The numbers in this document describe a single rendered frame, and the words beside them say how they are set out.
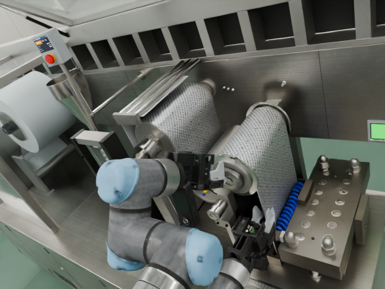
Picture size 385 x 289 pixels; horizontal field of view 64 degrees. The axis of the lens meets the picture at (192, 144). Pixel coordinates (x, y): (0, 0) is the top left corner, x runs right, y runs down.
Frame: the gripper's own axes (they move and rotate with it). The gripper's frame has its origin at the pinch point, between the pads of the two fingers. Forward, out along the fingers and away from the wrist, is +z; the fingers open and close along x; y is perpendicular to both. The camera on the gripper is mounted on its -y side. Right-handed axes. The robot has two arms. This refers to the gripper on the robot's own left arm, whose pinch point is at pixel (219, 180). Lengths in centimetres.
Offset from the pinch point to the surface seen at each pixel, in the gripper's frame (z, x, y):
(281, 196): 24.8, -7.1, -5.2
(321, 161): 40.7, -13.6, 5.9
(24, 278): 55, 219, -119
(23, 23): 177, 549, 186
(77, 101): -2, 66, 21
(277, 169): 19.7, -7.1, 3.3
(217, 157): 0.6, 1.5, 5.9
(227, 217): 7.7, 1.4, -10.9
